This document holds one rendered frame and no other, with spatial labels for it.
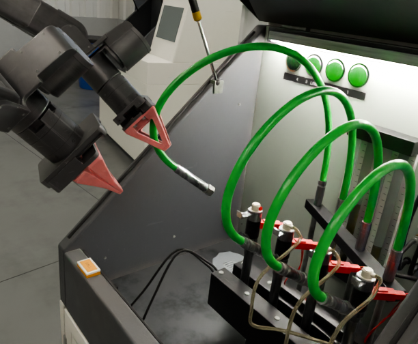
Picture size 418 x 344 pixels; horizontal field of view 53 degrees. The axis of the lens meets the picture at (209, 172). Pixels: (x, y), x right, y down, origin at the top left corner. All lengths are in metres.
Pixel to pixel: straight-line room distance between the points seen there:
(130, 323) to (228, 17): 3.24
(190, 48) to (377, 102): 2.82
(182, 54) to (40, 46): 3.15
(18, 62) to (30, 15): 0.27
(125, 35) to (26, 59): 0.31
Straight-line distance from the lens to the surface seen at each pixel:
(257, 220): 0.81
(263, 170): 1.18
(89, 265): 0.94
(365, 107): 0.96
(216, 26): 3.75
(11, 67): 0.51
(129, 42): 0.78
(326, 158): 0.92
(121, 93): 0.76
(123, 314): 0.83
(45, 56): 0.50
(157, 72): 3.56
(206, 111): 1.06
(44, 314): 2.31
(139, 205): 1.04
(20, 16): 0.78
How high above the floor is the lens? 1.50
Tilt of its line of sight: 22 degrees down
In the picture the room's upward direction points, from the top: 6 degrees clockwise
